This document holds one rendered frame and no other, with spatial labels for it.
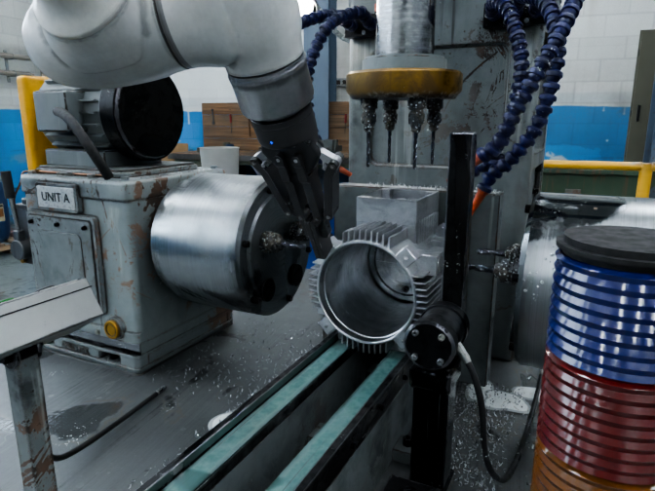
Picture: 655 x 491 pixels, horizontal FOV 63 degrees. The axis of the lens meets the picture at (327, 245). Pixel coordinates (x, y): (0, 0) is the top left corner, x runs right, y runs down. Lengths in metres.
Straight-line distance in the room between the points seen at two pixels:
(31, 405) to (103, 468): 0.19
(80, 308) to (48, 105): 0.55
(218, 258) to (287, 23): 0.43
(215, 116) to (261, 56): 6.08
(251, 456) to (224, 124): 6.07
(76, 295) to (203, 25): 0.33
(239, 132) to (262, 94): 5.91
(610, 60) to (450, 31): 5.01
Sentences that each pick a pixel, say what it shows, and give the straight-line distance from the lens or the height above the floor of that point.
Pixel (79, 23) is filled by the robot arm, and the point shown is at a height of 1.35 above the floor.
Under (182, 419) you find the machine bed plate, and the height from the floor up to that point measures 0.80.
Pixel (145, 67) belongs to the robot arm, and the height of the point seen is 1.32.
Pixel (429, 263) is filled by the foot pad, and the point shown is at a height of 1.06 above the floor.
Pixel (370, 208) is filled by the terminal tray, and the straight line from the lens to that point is 0.84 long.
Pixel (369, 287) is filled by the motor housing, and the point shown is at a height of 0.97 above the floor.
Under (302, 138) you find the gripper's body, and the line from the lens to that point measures 0.64.
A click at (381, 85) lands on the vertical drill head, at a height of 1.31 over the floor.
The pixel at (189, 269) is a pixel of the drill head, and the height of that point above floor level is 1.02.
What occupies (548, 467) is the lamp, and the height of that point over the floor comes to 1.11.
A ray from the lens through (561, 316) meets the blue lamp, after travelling 0.25.
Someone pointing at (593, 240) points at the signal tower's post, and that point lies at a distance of 0.25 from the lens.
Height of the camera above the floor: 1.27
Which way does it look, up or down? 14 degrees down
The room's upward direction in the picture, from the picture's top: straight up
